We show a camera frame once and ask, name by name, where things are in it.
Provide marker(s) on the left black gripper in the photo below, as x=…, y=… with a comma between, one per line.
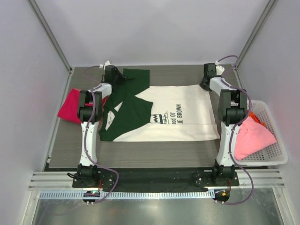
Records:
x=122, y=77

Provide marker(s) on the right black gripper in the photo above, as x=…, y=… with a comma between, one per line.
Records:
x=204, y=86

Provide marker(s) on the white green printed t-shirt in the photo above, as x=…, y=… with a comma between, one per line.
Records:
x=139, y=112

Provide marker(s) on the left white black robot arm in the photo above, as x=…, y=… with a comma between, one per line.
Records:
x=90, y=113

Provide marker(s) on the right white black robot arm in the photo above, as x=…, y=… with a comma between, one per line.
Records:
x=232, y=111

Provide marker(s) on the folded magenta t-shirt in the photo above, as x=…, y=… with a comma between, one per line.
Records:
x=68, y=110

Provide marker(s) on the orange t-shirt in basket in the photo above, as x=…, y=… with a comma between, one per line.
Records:
x=256, y=119

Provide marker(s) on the pink t-shirt in basket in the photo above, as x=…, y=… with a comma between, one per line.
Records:
x=252, y=137

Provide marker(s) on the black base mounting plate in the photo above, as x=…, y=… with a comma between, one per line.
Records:
x=159, y=180

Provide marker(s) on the white plastic laundry basket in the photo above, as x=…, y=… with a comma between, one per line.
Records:
x=272, y=155

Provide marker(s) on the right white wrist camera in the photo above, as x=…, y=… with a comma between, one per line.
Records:
x=219, y=69

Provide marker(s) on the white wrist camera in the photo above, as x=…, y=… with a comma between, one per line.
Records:
x=219, y=69
x=106, y=65

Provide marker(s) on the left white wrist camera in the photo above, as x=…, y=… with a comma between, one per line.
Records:
x=106, y=65

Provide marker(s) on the right aluminium frame post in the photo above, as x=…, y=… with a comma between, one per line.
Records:
x=256, y=29

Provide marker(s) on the aluminium frame post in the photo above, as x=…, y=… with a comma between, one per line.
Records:
x=256, y=29
x=39, y=15

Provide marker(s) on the left aluminium frame post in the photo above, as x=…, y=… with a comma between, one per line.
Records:
x=39, y=15

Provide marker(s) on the aluminium front rail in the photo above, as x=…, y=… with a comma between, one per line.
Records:
x=258, y=178

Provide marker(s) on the white slotted cable duct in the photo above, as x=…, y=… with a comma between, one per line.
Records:
x=93, y=195

